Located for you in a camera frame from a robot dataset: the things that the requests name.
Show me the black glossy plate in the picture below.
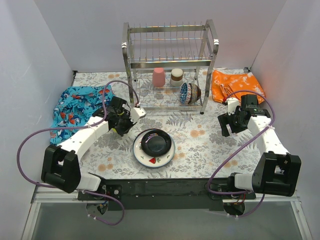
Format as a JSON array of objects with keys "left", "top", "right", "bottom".
[{"left": 141, "top": 129, "right": 173, "bottom": 157}]

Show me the white plate with strawberry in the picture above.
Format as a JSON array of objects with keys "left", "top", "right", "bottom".
[{"left": 133, "top": 128, "right": 176, "bottom": 169}]

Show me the beige bowl with patterned outside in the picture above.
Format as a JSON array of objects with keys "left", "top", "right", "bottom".
[{"left": 188, "top": 83, "right": 201, "bottom": 104}]

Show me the pink plastic cup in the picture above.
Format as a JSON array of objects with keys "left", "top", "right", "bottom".
[{"left": 152, "top": 67, "right": 166, "bottom": 88}]

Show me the white blue patterned bowl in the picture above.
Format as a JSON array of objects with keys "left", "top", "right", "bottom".
[{"left": 180, "top": 82, "right": 192, "bottom": 105}]

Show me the white brown steel cup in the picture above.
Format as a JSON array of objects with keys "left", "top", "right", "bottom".
[{"left": 170, "top": 68, "right": 184, "bottom": 87}]

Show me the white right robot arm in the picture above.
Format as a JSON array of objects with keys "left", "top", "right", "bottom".
[{"left": 218, "top": 94, "right": 302, "bottom": 199}]

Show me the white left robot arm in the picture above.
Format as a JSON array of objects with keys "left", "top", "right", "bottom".
[{"left": 41, "top": 96, "right": 146, "bottom": 200}]

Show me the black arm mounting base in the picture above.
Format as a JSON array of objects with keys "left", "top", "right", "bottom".
[{"left": 77, "top": 177, "right": 245, "bottom": 215}]

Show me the steel two-tier dish rack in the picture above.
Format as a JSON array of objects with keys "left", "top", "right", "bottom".
[{"left": 121, "top": 19, "right": 219, "bottom": 114}]

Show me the orange white folded cloth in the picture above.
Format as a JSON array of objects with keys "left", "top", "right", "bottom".
[{"left": 211, "top": 70, "right": 266, "bottom": 103}]

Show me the blue shark print cloth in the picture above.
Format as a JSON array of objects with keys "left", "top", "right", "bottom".
[{"left": 50, "top": 86, "right": 114, "bottom": 145}]

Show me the floral table mat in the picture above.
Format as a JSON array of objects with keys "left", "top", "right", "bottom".
[{"left": 71, "top": 72, "right": 260, "bottom": 179}]

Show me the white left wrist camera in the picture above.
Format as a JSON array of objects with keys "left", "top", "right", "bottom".
[{"left": 130, "top": 107, "right": 147, "bottom": 123}]

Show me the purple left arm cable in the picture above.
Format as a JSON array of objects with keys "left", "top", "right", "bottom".
[{"left": 16, "top": 80, "right": 141, "bottom": 226}]

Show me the aluminium frame rail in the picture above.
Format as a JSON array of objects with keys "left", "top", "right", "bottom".
[{"left": 20, "top": 187, "right": 81, "bottom": 240}]

